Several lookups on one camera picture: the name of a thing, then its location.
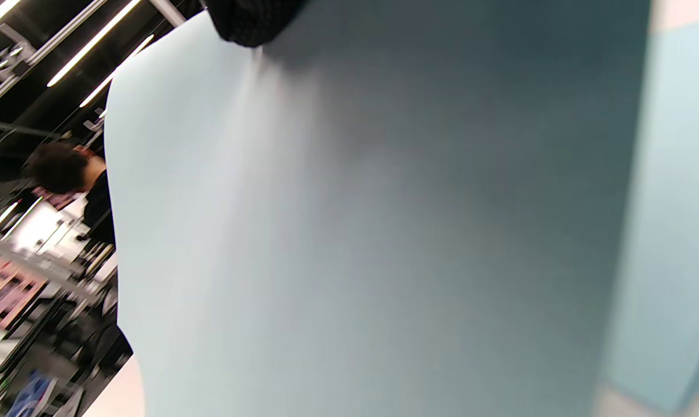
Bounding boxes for monitor with pink screen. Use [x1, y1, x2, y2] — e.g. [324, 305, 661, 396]
[0, 258, 46, 331]

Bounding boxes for person's right hand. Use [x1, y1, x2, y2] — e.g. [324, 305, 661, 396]
[202, 0, 309, 48]

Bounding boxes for grey metal frame beam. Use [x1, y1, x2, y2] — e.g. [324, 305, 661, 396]
[149, 0, 186, 28]
[0, 0, 109, 116]

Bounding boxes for light blue paper sheet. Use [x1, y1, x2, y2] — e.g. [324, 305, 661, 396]
[601, 17, 699, 415]
[104, 0, 654, 417]

